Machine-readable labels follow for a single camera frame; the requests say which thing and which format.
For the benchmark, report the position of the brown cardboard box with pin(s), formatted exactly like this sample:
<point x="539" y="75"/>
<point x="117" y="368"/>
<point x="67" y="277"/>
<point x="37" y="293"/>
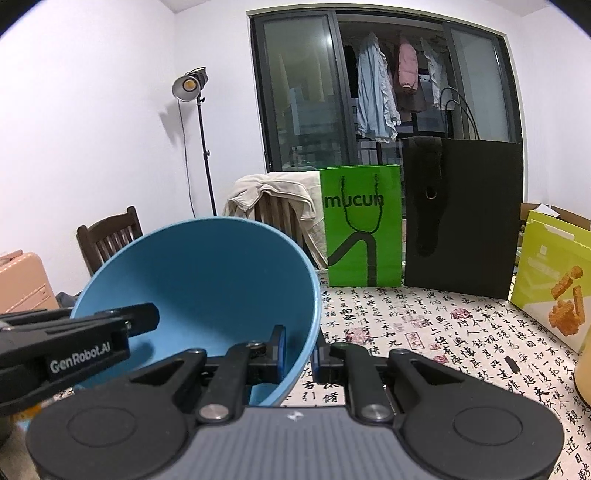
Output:
<point x="572" y="219"/>

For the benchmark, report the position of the dark wooden chair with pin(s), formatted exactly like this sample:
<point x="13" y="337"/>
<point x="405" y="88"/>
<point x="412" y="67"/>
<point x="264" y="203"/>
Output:
<point x="111" y="240"/>
<point x="277" y="217"/>

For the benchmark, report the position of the blue bowl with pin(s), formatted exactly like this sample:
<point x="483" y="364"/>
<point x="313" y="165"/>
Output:
<point x="207" y="277"/>

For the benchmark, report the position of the green paper bag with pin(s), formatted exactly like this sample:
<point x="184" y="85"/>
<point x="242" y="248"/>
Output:
<point x="388" y="258"/>

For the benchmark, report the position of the black paper bag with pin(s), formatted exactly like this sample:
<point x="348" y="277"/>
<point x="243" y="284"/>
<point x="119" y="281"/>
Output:
<point x="475" y="230"/>

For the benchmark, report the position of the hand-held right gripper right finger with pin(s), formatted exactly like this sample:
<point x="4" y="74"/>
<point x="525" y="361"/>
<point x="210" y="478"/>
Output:
<point x="316" y="362"/>

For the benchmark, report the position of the studio light on stand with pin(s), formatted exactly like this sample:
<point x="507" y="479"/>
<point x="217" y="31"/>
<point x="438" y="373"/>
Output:
<point x="187" y="85"/>

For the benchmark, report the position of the yellow-green snack box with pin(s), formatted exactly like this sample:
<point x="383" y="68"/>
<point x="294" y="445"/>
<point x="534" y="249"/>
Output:
<point x="540" y="258"/>

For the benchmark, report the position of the pink hanging jacket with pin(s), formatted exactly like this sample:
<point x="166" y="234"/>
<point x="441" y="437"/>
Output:
<point x="408" y="64"/>

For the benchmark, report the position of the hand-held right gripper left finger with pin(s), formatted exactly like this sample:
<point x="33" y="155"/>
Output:
<point x="279" y="348"/>

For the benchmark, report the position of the white hanging garment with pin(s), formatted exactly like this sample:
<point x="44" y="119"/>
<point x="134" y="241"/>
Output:
<point x="436" y="74"/>

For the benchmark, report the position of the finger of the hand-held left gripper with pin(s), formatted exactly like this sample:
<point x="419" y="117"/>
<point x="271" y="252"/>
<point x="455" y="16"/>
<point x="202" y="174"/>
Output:
<point x="37" y="316"/>
<point x="138" y="318"/>

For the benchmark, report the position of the beige jacket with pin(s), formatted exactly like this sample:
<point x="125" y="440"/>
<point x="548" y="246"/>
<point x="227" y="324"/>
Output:
<point x="277" y="184"/>

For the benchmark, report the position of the pink hard suitcase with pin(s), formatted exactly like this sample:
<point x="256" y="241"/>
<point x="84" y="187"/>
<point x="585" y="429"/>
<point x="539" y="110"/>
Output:
<point x="23" y="286"/>

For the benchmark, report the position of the light blue hanging shirt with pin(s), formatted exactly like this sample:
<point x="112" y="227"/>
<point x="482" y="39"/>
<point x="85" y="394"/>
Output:
<point x="374" y="92"/>

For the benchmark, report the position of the dark framed glass door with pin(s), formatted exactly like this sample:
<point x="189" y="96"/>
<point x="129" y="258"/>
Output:
<point x="300" y="92"/>

